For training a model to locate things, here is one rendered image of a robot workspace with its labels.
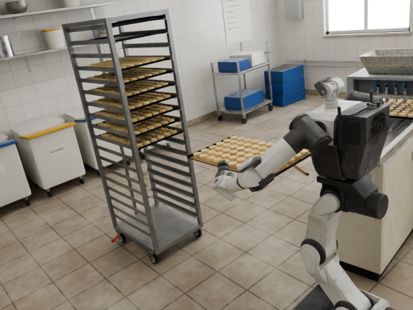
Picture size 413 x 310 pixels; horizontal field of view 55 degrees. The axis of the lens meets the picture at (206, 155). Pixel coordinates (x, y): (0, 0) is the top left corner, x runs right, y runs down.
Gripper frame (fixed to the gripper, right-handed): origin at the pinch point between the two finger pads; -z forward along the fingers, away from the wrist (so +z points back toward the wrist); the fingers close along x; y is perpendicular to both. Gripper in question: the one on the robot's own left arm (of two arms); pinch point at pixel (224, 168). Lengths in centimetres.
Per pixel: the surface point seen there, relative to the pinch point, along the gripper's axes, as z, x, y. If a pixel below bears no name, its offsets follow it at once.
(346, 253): -32, -84, -72
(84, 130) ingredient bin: -245, -38, 168
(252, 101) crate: -428, -74, -39
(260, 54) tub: -446, -5, -58
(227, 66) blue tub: -413, -12, -5
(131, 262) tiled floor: -66, -101, 85
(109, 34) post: -57, 72, 61
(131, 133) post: -57, 8, 61
